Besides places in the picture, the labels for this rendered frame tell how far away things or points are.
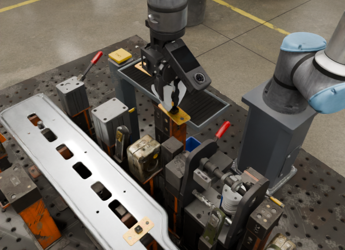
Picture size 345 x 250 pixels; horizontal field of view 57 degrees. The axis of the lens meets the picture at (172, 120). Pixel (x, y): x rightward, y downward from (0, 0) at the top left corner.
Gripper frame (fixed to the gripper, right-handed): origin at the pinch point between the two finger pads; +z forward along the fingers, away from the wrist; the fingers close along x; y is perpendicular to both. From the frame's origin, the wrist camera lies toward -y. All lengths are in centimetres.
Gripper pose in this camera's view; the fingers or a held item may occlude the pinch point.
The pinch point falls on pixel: (173, 106)
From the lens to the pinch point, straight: 75.8
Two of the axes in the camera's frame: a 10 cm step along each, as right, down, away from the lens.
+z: 0.0, 7.1, 7.1
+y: -6.3, -5.5, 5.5
